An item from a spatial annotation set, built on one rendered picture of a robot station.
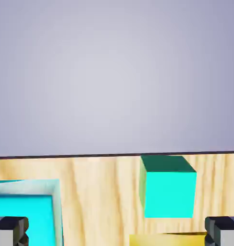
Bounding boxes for small yellow cube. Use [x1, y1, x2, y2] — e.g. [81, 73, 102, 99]
[129, 232, 208, 246]

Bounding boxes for small teal cube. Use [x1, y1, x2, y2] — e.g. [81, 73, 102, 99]
[139, 155, 197, 219]

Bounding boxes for large cyan box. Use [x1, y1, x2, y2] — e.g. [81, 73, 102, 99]
[0, 179, 64, 246]

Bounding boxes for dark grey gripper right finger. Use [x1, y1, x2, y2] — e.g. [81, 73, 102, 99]
[204, 216, 234, 246]

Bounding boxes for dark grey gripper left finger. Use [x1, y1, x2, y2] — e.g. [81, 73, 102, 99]
[0, 216, 29, 246]

